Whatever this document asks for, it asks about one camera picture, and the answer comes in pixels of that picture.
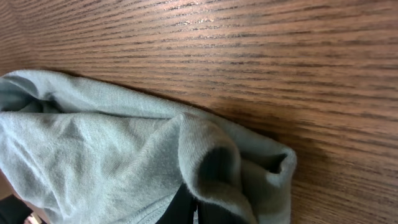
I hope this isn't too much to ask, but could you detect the light blue t-shirt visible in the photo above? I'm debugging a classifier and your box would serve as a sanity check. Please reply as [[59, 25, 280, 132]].
[[1, 70, 297, 223]]

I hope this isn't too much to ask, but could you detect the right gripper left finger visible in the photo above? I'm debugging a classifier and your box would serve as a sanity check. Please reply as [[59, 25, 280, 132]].
[[156, 184, 197, 224]]

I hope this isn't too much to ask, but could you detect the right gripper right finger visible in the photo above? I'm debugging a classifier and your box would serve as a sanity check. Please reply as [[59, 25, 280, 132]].
[[198, 202, 246, 224]]

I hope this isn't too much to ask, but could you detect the black shirt on right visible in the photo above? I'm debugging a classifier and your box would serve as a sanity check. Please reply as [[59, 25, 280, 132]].
[[0, 195, 32, 224]]

